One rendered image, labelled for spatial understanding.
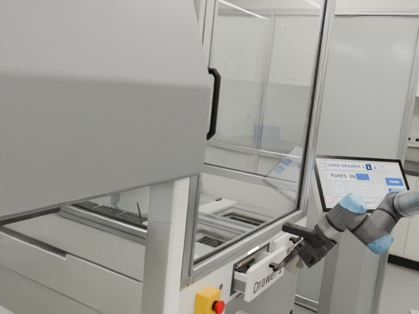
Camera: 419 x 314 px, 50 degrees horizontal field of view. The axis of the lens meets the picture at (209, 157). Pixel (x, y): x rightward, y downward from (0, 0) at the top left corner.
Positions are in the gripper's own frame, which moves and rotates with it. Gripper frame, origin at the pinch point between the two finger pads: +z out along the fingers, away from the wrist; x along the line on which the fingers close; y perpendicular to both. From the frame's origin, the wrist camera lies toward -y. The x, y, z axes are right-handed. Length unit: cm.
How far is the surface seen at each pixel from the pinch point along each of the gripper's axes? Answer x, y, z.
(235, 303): -9.1, -0.4, 18.4
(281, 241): 22.0, -7.4, 5.3
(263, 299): 15.2, 4.0, 24.7
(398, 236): 290, 37, 51
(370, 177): 93, -6, -19
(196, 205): -40.6, -23.9, -14.9
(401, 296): 227, 67, 65
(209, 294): -34.8, -5.5, 4.6
